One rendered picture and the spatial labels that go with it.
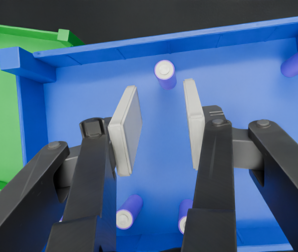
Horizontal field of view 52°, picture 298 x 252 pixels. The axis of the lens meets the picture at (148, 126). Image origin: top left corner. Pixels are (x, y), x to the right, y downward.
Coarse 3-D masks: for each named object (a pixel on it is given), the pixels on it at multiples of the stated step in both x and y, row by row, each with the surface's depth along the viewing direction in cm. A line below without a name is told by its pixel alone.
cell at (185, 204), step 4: (184, 200) 32; (188, 200) 31; (192, 200) 32; (180, 204) 31; (184, 204) 30; (188, 204) 30; (180, 208) 30; (184, 208) 28; (180, 212) 28; (184, 212) 27; (180, 216) 27; (184, 216) 26; (180, 220) 26; (184, 220) 26; (180, 224) 26; (184, 224) 26; (180, 228) 26; (184, 228) 26
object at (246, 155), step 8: (208, 112) 16; (216, 112) 16; (208, 120) 16; (232, 128) 14; (240, 128) 14; (232, 136) 14; (240, 136) 13; (240, 144) 13; (248, 144) 13; (240, 152) 13; (248, 152) 13; (256, 152) 13; (240, 160) 13; (248, 160) 13; (256, 160) 13; (248, 168) 13; (256, 168) 13
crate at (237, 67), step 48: (96, 48) 29; (144, 48) 30; (192, 48) 32; (240, 48) 32; (288, 48) 31; (48, 96) 34; (96, 96) 34; (144, 96) 33; (240, 96) 32; (288, 96) 31; (144, 144) 33; (144, 192) 33; (192, 192) 32; (240, 192) 32; (144, 240) 31; (240, 240) 28
